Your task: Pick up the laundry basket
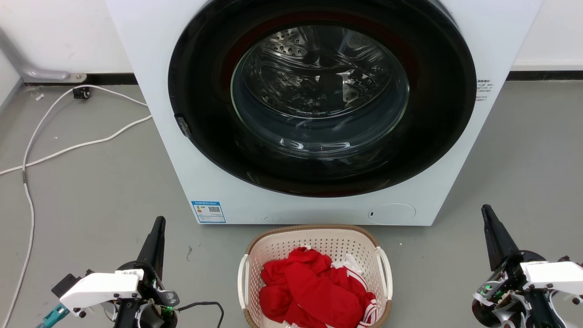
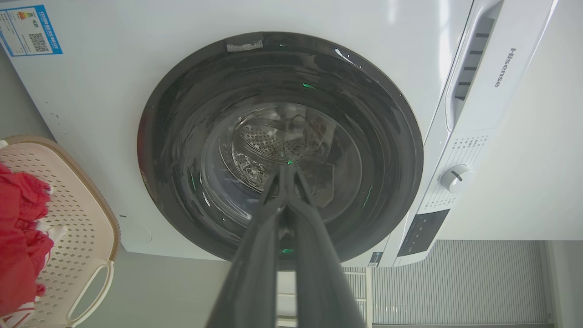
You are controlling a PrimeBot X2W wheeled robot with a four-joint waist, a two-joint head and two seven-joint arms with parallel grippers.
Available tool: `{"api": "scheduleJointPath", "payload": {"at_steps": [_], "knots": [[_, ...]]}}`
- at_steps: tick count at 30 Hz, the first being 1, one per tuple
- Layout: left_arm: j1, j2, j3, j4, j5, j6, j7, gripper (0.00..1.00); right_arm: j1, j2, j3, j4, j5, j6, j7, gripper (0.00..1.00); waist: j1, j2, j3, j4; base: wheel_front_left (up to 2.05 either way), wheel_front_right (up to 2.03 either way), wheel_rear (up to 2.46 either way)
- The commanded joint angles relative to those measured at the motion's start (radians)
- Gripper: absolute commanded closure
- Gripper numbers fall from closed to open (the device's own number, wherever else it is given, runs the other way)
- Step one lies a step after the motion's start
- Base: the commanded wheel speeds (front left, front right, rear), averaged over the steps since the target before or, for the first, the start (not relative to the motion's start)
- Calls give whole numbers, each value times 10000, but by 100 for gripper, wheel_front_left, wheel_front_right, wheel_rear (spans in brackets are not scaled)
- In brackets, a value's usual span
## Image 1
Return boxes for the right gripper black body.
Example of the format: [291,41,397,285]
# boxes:
[471,251,568,328]

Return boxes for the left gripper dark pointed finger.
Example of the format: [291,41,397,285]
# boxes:
[137,216,166,279]

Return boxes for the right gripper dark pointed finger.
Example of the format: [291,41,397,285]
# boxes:
[481,205,522,272]

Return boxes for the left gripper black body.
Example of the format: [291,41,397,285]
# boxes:
[114,261,179,328]

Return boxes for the beige perforated laundry basket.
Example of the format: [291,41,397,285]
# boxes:
[237,224,393,328]

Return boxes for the blue energy label sticker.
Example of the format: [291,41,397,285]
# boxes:
[191,200,226,224]

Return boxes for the teal connector piece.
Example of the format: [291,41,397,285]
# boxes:
[36,303,70,328]

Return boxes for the round white filter cover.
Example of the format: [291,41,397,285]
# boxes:
[368,203,416,226]

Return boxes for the white front-load washing machine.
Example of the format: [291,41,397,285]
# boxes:
[106,0,545,227]

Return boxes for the black round glass washer door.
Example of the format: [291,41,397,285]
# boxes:
[168,0,477,198]

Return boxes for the small printed text sticker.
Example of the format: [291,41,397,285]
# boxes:
[476,80,494,102]

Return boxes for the red garment with white stripes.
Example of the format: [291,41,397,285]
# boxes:
[259,246,378,328]

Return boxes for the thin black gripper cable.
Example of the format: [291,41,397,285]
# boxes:
[177,301,225,328]

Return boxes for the long white floor cable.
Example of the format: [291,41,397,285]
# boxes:
[0,85,149,328]

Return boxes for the grey wall pipe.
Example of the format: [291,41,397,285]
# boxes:
[0,27,87,83]

